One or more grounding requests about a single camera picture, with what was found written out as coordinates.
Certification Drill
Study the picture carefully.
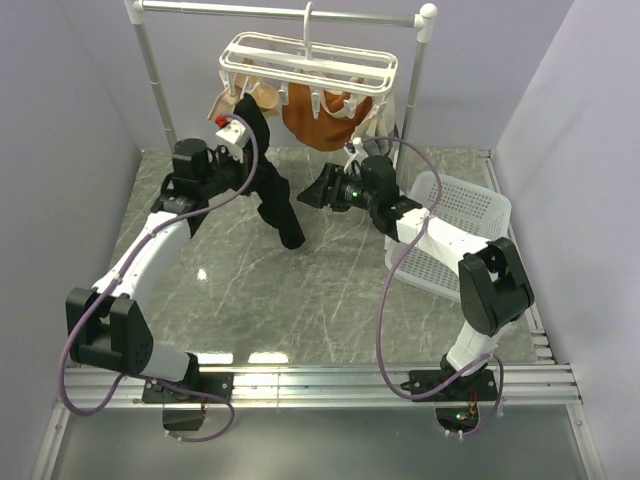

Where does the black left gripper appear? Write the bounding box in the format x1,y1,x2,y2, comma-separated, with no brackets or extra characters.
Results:
200,145,269,199

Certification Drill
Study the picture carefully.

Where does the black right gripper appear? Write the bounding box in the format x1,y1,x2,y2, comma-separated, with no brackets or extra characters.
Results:
297,163,378,213

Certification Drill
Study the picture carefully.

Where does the black underwear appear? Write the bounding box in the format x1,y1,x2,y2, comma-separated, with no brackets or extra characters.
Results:
233,94,306,250

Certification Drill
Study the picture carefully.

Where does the white plastic clip hanger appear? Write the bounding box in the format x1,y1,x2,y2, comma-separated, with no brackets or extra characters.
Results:
219,2,398,119

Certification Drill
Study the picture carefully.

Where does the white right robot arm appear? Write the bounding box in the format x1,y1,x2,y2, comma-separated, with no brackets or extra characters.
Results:
297,156,534,400

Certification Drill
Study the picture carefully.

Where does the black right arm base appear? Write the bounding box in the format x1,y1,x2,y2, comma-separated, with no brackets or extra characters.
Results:
400,359,505,440

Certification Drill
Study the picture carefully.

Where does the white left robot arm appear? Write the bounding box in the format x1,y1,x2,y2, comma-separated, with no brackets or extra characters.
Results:
65,134,259,402

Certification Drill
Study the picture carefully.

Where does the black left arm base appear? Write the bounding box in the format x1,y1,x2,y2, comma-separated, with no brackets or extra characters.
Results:
140,372,236,443

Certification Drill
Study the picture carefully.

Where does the orange hanging underwear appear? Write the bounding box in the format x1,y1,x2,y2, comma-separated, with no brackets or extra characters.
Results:
282,84,373,152

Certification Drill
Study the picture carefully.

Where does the beige hanging underwear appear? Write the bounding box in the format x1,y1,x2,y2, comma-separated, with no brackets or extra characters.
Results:
207,70,280,121

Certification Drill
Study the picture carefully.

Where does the cream grey hanging underwear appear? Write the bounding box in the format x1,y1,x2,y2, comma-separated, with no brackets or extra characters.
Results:
352,92,398,157

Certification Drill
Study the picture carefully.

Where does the white plastic laundry basket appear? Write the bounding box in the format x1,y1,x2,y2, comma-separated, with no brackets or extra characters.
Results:
395,171,511,302

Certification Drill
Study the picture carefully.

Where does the white metal clothes rack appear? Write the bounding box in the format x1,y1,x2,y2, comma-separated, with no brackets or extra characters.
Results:
124,1,438,146

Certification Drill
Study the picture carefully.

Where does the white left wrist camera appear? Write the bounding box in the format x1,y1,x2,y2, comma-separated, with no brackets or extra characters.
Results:
215,116,250,163

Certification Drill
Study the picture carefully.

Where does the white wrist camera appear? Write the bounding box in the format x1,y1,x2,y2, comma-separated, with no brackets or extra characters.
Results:
343,137,367,175
215,116,250,163

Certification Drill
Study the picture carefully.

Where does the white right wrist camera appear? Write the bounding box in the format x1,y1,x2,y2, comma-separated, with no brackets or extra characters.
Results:
343,137,367,175

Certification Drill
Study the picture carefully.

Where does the aluminium right side rail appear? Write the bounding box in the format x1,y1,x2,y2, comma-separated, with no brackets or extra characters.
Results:
477,148,557,362

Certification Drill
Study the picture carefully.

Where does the aluminium rail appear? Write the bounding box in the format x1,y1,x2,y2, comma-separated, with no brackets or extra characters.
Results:
65,364,582,410
477,148,557,362

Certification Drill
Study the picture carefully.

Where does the aluminium front rail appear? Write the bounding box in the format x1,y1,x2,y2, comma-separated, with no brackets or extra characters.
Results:
65,364,582,410

